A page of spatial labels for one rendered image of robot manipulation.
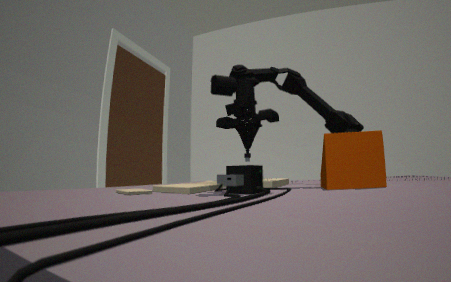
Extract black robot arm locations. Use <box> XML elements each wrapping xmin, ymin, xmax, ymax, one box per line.
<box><xmin>210</xmin><ymin>64</ymin><xmax>364</xmax><ymax>133</ymax></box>

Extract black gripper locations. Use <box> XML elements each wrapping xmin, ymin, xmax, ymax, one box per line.
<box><xmin>216</xmin><ymin>95</ymin><xmax>279</xmax><ymax>149</ymax></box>

